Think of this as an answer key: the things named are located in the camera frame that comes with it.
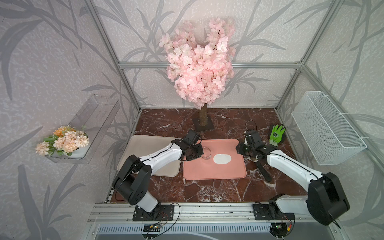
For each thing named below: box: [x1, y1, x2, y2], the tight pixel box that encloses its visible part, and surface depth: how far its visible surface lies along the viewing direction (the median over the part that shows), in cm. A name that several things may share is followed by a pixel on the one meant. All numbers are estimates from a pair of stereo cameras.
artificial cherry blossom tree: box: [159, 17, 236, 126], surface depth 66 cm
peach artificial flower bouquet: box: [35, 124, 90, 156], surface depth 50 cm
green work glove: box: [269, 124, 286, 147], surface depth 106 cm
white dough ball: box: [213, 153, 232, 165], surface depth 93 cm
